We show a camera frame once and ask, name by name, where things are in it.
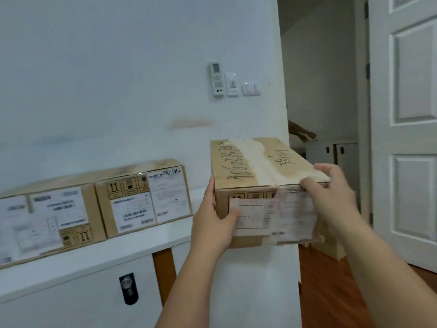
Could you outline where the person's right hand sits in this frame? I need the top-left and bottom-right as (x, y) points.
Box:
(299, 163), (361, 233)

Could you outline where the person's left hand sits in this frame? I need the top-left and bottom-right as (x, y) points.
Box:
(191, 175), (244, 260)

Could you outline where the cardboard box with handwriting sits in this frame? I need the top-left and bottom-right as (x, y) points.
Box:
(210, 137), (338, 250)

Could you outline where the person's right forearm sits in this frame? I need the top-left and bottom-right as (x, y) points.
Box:
(326, 217), (437, 328)

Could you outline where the person's left forearm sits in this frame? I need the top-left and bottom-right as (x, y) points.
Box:
(154, 249), (233, 328)

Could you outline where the small white cabinet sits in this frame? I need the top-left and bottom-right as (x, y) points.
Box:
(305, 139), (360, 202)

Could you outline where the cardboard box with barcode label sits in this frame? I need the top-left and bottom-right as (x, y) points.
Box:
(94, 159), (194, 240)

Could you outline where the white panelled door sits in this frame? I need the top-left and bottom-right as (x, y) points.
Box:
(367, 0), (437, 274)

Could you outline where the black cabinet lock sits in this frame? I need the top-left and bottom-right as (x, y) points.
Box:
(119, 272), (140, 306)

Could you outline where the white air conditioner remote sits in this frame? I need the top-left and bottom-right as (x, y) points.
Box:
(209, 62), (227, 98)

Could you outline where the long white cabinet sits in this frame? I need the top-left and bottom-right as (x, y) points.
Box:
(0, 186), (219, 328)

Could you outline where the cardboard box with white labels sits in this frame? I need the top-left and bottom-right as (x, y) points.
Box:
(0, 182), (107, 270)

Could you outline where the white double wall switch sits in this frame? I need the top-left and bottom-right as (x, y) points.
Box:
(241, 81), (261, 97)

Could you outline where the white single wall switch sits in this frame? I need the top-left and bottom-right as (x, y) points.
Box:
(226, 71), (240, 97)

